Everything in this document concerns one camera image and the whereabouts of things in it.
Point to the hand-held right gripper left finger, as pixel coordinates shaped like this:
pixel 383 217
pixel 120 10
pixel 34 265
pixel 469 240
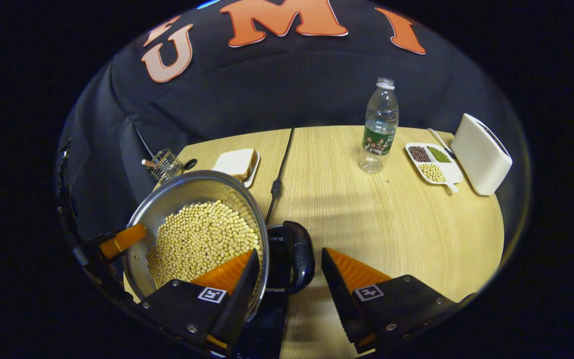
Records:
pixel 239 309

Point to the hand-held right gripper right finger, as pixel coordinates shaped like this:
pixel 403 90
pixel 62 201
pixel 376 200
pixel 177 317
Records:
pixel 334 299

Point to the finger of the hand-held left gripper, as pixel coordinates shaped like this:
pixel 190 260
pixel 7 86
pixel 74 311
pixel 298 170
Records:
pixel 125 238

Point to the black induction cooktop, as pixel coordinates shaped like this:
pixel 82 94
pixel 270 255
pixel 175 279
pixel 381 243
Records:
pixel 267 324

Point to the pile of soybeans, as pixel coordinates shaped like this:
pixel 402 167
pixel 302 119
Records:
pixel 197 239

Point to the small black round object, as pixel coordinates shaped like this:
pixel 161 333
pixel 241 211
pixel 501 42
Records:
pixel 190 163

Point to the sandwich with lettuce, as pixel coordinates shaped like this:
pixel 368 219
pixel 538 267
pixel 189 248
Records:
pixel 234 162

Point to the white sandwich plate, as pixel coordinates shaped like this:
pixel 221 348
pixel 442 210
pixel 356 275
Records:
pixel 253 174

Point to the white divided bean tray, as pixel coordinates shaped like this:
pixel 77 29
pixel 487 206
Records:
pixel 449 172

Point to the clear plastic water bottle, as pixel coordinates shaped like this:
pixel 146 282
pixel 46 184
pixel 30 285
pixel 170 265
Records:
pixel 379 119

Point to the white spoon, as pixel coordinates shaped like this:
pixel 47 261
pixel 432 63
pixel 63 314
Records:
pixel 437 137

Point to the white toaster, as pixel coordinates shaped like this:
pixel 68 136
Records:
pixel 479 159

